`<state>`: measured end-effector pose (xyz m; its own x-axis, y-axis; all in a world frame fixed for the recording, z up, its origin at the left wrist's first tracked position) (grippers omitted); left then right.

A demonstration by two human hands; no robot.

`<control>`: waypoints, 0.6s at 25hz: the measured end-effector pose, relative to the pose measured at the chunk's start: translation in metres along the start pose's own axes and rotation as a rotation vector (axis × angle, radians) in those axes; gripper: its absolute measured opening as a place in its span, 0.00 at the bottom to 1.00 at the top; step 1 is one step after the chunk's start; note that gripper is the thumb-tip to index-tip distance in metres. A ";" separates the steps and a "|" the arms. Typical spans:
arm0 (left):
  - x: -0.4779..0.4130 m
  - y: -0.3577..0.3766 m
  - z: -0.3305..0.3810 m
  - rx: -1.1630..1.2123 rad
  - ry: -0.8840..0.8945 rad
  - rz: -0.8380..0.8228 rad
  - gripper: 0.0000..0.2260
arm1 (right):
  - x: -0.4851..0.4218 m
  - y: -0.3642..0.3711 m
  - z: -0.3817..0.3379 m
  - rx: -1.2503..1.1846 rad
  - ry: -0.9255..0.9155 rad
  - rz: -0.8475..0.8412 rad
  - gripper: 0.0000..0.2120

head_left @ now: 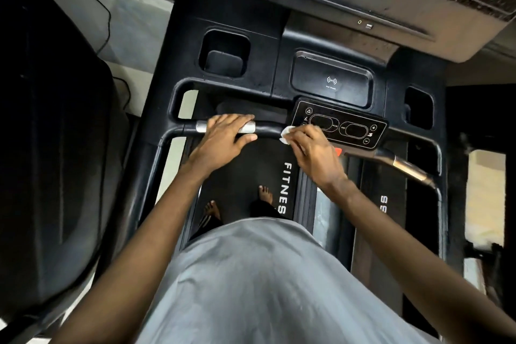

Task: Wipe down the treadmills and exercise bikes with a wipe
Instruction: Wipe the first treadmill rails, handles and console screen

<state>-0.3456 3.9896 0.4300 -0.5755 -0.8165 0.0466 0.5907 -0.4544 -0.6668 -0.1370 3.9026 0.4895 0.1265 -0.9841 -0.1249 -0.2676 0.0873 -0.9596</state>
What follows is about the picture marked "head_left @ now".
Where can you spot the person's left hand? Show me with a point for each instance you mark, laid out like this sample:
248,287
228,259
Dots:
218,142

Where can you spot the person's right hand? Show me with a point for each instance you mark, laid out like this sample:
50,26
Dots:
316,154

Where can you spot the small white wipe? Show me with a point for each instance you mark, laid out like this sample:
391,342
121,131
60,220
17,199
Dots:
286,136

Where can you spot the black treadmill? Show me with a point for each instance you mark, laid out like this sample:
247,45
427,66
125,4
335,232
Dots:
322,74

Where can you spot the person's right forearm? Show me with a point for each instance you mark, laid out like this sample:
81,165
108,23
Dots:
419,267

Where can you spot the person's left forearm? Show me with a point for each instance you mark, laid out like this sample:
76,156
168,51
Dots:
129,267

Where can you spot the person's bare foot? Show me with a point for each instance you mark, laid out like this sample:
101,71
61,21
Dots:
213,211
266,194

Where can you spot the black striped trousers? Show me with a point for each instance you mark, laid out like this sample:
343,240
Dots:
234,215

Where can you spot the black stair climber machine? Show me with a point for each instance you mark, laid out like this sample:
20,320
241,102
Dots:
48,154

